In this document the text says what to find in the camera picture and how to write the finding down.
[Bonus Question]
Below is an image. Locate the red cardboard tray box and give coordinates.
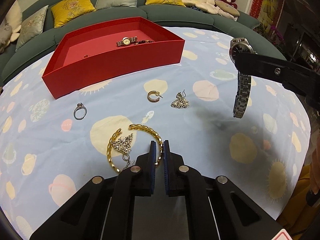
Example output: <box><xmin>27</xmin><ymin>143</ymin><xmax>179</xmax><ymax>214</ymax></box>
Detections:
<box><xmin>42</xmin><ymin>17</ymin><xmax>185</xmax><ymax>99</ymax></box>

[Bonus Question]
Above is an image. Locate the dark wooden bead bracelet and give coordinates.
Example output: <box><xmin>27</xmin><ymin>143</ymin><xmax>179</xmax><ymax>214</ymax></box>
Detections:
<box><xmin>133</xmin><ymin>39</ymin><xmax>155</xmax><ymax>46</ymax></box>

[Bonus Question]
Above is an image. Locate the cream flower shaped cushion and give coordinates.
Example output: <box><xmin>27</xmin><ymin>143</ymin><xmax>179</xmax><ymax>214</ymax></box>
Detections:
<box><xmin>182</xmin><ymin>0</ymin><xmax>238</xmax><ymax>21</ymax></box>

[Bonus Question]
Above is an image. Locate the gold braided chain bracelet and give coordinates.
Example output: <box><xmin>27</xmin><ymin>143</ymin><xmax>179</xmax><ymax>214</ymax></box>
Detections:
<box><xmin>106</xmin><ymin>123</ymin><xmax>164</xmax><ymax>173</ymax></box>

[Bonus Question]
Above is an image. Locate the silver link wristwatch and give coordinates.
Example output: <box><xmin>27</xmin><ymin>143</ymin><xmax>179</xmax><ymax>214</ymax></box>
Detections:
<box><xmin>229</xmin><ymin>37</ymin><xmax>256</xmax><ymax>119</ymax></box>

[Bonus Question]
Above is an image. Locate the silver ring with stone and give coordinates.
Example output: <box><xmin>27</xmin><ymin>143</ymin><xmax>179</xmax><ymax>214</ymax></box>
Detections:
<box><xmin>73</xmin><ymin>102</ymin><xmax>88</xmax><ymax>121</ymax></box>

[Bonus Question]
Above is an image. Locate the dark green curved sofa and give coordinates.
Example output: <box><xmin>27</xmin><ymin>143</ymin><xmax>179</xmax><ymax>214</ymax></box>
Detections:
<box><xmin>1</xmin><ymin>0</ymin><xmax>285</xmax><ymax>86</ymax></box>

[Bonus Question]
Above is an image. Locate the planet print blue tablecloth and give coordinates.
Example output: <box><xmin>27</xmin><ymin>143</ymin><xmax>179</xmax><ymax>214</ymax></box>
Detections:
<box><xmin>1</xmin><ymin>28</ymin><xmax>311</xmax><ymax>239</ymax></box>

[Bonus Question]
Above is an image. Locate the left yellow floral cushion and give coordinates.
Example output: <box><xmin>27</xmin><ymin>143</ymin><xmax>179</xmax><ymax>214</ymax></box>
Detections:
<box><xmin>51</xmin><ymin>0</ymin><xmax>96</xmax><ymax>28</ymax></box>

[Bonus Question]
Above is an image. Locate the gold wristwatch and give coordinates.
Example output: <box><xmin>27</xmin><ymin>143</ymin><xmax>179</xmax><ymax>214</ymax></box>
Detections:
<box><xmin>116</xmin><ymin>36</ymin><xmax>137</xmax><ymax>47</ymax></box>

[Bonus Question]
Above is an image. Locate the left grey floral cushion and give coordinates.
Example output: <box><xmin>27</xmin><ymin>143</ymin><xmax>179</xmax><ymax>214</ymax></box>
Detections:
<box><xmin>15</xmin><ymin>5</ymin><xmax>48</xmax><ymax>51</ymax></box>

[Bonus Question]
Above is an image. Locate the brown mushroom plush cushion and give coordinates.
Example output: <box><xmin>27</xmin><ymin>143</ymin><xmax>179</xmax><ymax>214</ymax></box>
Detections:
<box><xmin>215</xmin><ymin>0</ymin><xmax>240</xmax><ymax>19</ymax></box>

